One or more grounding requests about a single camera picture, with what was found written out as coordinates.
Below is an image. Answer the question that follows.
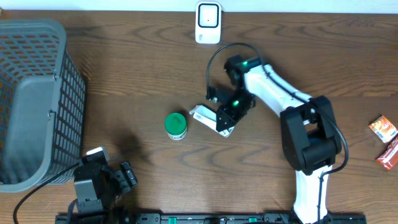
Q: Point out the white and green carton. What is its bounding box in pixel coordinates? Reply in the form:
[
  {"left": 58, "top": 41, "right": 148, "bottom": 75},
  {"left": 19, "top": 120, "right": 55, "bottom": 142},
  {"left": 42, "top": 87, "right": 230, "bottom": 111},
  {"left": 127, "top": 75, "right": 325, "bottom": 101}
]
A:
[{"left": 189, "top": 105, "right": 234, "bottom": 138}]

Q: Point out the green lid jar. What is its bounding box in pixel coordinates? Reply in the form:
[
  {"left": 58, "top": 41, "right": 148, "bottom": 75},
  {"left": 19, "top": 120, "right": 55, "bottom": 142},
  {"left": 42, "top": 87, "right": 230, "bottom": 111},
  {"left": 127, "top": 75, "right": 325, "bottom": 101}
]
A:
[{"left": 164, "top": 113, "right": 187, "bottom": 141}]

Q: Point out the small orange box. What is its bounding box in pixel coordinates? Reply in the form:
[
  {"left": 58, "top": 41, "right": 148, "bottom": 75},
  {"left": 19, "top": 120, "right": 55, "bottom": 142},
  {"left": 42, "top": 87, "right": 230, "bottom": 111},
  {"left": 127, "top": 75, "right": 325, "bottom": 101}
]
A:
[{"left": 369, "top": 116, "right": 397, "bottom": 143}]

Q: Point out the red chocolate bar wrapper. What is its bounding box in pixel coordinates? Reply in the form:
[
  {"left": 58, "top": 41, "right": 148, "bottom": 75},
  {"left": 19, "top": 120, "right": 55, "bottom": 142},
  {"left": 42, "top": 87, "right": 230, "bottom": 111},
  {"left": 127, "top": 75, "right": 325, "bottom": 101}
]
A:
[{"left": 376, "top": 137, "right": 397, "bottom": 171}]

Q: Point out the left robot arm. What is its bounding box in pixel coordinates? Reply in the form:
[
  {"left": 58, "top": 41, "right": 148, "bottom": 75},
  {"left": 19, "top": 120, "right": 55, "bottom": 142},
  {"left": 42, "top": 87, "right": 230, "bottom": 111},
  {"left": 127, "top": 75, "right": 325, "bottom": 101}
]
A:
[{"left": 65, "top": 162, "right": 137, "bottom": 224}]

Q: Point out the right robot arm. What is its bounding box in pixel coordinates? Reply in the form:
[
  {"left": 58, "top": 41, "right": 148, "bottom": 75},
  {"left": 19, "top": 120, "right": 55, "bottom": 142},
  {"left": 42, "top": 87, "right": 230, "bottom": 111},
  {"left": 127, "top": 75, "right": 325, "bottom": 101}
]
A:
[{"left": 216, "top": 55, "right": 341, "bottom": 223}]

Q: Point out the white barcode scanner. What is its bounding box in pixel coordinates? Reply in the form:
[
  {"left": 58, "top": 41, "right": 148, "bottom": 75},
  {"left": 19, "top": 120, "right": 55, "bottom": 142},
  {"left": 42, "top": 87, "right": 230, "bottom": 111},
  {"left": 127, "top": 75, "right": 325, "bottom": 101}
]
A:
[{"left": 195, "top": 1, "right": 221, "bottom": 44}]

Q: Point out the grey plastic mesh basket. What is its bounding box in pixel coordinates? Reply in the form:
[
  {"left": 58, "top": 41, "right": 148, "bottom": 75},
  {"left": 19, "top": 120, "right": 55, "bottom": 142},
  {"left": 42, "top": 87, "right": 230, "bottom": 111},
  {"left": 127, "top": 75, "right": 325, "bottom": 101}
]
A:
[{"left": 1, "top": 19, "right": 86, "bottom": 193}]

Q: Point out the black mounting rail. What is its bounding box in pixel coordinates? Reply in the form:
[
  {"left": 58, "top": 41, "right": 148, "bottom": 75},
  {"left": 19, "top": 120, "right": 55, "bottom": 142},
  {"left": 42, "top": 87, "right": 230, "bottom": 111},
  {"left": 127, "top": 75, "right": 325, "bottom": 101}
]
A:
[{"left": 55, "top": 212, "right": 368, "bottom": 224}]

